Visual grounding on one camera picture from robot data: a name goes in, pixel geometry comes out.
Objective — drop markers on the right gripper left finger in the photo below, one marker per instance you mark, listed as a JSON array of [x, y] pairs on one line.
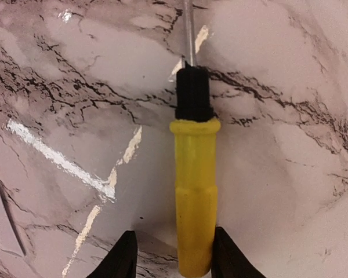
[[121, 260]]

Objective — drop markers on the white battery compartment cover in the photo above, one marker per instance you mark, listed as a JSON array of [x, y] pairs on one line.
[[9, 242]]

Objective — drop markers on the yellow handled screwdriver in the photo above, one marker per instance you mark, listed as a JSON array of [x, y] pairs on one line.
[[195, 129]]

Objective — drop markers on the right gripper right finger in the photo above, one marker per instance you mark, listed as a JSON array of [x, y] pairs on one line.
[[228, 261]]

